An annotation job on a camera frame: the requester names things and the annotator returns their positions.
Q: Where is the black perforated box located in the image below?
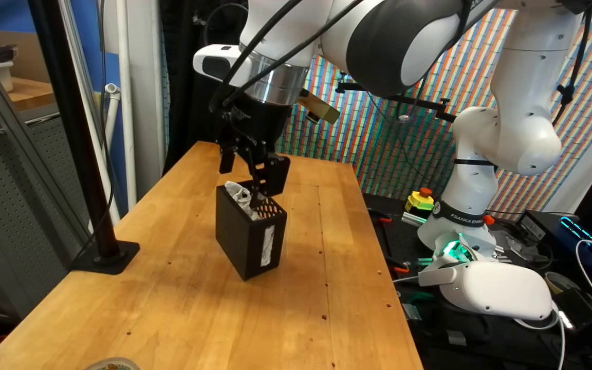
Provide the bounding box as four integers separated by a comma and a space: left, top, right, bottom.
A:
216, 186, 287, 279

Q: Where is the red emergency stop button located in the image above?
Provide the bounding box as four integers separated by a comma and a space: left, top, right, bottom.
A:
405, 188, 435, 214

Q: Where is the white towel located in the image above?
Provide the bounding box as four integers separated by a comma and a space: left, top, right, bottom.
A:
224, 181, 273, 221

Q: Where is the white VR headset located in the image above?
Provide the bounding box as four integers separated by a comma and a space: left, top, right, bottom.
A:
418, 233, 562, 321

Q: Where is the black vertical pole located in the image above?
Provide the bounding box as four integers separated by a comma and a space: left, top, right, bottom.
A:
26, 0, 139, 275

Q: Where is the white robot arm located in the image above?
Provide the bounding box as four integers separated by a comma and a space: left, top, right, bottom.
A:
209, 0, 592, 250

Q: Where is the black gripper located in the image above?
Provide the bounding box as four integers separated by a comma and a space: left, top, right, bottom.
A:
209, 87, 292, 195

